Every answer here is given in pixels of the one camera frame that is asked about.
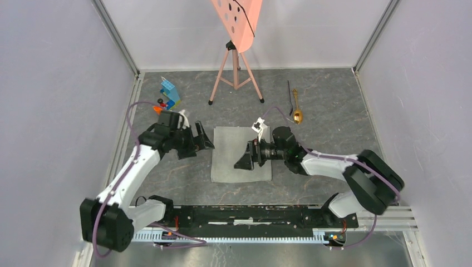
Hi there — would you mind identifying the grey cloth napkin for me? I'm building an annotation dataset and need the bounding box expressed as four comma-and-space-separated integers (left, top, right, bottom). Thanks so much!
211, 126, 272, 184

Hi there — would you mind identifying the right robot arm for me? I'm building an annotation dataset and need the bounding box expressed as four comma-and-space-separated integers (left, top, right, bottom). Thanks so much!
234, 126, 405, 218

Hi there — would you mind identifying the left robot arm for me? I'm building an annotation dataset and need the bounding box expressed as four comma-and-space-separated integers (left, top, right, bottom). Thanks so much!
79, 121, 214, 258

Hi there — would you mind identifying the gold spoon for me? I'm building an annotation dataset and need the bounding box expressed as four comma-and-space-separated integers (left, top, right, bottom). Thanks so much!
292, 88, 303, 124

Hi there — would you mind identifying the thin black utensil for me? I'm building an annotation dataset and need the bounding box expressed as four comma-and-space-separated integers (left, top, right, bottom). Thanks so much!
287, 80, 294, 116

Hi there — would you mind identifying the blue toy brick figure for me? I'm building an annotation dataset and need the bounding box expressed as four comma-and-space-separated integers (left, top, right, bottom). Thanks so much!
153, 76, 181, 115

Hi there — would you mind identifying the pink tripod stand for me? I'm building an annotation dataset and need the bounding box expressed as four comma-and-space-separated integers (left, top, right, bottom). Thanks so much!
208, 41, 265, 106

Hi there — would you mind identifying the pink perforated board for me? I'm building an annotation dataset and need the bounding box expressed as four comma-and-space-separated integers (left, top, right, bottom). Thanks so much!
210, 0, 263, 53

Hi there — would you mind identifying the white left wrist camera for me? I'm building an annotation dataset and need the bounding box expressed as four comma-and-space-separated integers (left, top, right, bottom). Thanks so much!
158, 111, 190, 130

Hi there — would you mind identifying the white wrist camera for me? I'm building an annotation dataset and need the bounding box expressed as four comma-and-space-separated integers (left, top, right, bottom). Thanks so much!
252, 117, 268, 141
158, 111, 190, 130

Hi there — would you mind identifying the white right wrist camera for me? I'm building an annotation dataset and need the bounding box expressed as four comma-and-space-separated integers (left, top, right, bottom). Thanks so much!
252, 117, 268, 141

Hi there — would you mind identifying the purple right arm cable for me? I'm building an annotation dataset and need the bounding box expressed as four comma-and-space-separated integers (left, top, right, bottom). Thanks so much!
260, 107, 402, 251

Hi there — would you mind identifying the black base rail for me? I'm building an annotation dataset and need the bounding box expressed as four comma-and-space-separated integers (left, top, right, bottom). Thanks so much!
132, 204, 359, 249

